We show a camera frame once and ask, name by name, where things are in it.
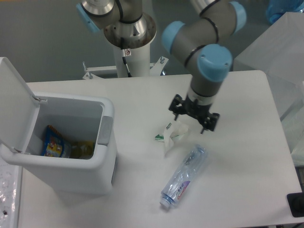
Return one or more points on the white trash can lid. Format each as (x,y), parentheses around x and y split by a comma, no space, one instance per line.
(19,108)

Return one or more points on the white trash can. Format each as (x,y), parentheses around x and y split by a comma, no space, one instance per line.
(78,118)

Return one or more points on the black device at edge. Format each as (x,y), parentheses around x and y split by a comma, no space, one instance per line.
(296,204)

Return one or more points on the white tissue wrapper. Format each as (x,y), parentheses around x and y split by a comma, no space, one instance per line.
(173,132)

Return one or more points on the blue snack packet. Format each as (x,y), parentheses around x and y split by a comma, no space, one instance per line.
(55,145)

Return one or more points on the clear plastic water bottle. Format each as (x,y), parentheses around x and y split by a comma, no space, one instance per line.
(182,177)

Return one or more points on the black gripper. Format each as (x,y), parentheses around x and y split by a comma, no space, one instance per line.
(196,107)

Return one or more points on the blue water jug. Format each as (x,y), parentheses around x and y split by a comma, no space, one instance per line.
(277,8)

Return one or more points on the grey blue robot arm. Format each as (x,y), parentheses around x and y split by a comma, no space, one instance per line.
(130,31)

